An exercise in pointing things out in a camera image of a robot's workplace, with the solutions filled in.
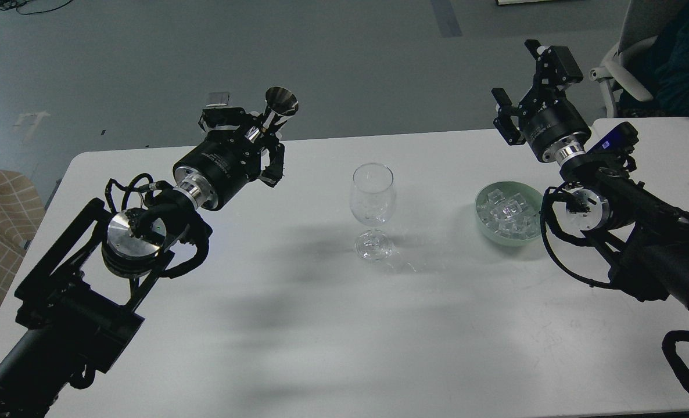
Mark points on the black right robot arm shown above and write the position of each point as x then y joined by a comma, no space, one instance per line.
644,240

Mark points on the pile of ice cubes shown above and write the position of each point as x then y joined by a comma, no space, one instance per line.
507,212

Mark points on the white office chair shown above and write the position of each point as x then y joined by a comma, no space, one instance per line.
642,23

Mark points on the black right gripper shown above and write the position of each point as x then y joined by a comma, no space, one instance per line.
556,70

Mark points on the green bowl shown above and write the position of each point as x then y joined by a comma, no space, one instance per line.
507,213

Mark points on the clear wine glass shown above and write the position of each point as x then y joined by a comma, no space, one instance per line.
373,202

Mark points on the person in teal sweater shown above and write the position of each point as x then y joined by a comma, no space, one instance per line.
664,71

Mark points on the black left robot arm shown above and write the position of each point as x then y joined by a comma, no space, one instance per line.
79,303

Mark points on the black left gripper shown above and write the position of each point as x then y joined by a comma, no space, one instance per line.
219,167

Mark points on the steel double jigger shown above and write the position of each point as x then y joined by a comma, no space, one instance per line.
281,105

